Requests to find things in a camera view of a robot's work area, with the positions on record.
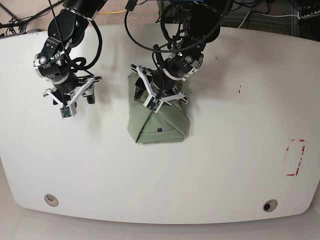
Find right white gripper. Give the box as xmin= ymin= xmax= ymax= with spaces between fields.
xmin=42 ymin=76 xmax=102 ymax=119

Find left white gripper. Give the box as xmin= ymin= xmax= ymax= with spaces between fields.
xmin=130 ymin=64 xmax=188 ymax=113

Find green T-shirt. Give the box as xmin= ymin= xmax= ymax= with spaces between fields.
xmin=127 ymin=72 xmax=191 ymax=144

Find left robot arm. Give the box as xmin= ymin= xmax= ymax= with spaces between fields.
xmin=131 ymin=0 xmax=234 ymax=113

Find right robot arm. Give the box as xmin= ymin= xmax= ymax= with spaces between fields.
xmin=33 ymin=0 xmax=106 ymax=118

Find black tripod stand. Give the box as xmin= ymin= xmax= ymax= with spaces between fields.
xmin=0 ymin=4 xmax=50 ymax=38

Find red tape rectangle marking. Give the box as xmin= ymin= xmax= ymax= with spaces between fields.
xmin=283 ymin=139 xmax=306 ymax=177

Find white power strip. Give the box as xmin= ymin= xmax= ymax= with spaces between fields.
xmin=297 ymin=4 xmax=320 ymax=20

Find yellow cable on floor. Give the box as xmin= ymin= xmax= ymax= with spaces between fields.
xmin=97 ymin=8 xmax=127 ymax=16

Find left table cable grommet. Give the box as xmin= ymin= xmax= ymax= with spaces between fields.
xmin=44 ymin=194 xmax=59 ymax=207

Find table cable grommet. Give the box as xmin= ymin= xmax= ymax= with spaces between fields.
xmin=262 ymin=199 xmax=278 ymax=213
xmin=44 ymin=194 xmax=59 ymax=207

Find aluminium frame with cables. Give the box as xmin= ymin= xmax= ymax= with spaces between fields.
xmin=228 ymin=0 xmax=300 ymax=28

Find right table cable grommet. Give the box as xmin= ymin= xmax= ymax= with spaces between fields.
xmin=262 ymin=199 xmax=278 ymax=213

